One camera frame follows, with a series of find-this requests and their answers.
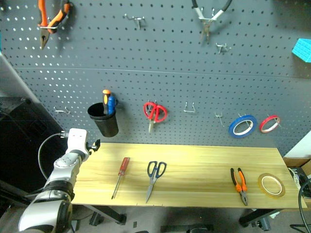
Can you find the cardboard box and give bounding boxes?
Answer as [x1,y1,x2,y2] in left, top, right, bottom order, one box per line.
[282,156,311,168]

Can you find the blue tape roll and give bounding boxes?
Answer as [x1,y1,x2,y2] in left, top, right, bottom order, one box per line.
[228,115,258,139]

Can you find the red handled scissors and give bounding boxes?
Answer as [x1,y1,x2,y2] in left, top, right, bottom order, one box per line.
[143,101,168,134]

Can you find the white black handled pliers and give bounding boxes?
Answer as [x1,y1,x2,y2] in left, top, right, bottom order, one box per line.
[191,0,233,44]

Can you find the orange black screwdriver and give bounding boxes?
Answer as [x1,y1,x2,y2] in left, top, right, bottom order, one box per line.
[102,89,112,115]

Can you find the orange black combination pliers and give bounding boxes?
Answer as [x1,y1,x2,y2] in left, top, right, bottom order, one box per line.
[230,167,249,207]

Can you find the black floor cable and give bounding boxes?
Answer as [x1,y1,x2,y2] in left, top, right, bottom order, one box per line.
[290,178,311,233]

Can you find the black table leg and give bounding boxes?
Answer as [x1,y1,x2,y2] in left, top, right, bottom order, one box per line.
[239,208,284,231]
[82,205,127,226]

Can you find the black device with label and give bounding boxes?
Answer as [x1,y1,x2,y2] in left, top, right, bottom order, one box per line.
[287,166,311,190]

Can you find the dark blue handled scissors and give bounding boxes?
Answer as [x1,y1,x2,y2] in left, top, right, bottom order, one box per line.
[145,160,168,204]

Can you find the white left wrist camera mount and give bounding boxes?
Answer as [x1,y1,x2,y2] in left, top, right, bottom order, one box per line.
[66,128,88,156]

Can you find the blue handled screwdriver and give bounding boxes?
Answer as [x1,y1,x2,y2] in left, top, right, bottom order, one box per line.
[107,95,117,115]

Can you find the red handled screwdriver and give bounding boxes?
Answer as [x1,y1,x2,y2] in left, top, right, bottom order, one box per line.
[111,157,131,200]

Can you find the black case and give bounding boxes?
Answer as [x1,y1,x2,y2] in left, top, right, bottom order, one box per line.
[0,96,64,192]

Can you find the teal ribbed box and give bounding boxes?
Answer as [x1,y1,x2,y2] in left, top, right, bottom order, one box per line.
[291,38,311,64]

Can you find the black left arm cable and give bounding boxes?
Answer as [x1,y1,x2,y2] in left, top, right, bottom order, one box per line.
[37,132,70,181]

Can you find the orange black long-nose pliers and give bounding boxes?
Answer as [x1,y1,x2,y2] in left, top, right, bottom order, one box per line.
[37,0,73,50]

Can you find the metal pegboard hook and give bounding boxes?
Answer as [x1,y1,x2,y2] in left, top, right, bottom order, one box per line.
[183,101,196,114]
[54,106,71,115]
[214,112,225,126]
[124,14,147,30]
[39,16,59,34]
[215,42,231,55]

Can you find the red tape roll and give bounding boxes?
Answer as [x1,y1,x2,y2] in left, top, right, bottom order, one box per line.
[259,115,281,134]

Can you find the grey perforated pegboard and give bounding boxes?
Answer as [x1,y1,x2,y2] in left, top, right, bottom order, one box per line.
[0,0,311,156]

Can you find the black plastic cup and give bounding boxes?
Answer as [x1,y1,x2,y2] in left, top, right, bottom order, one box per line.
[87,102,120,138]

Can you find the yellow tape roll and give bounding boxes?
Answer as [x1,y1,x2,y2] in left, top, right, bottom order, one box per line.
[257,172,286,200]

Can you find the dark rounded base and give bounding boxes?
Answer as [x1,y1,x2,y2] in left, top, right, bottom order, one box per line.
[160,223,215,233]

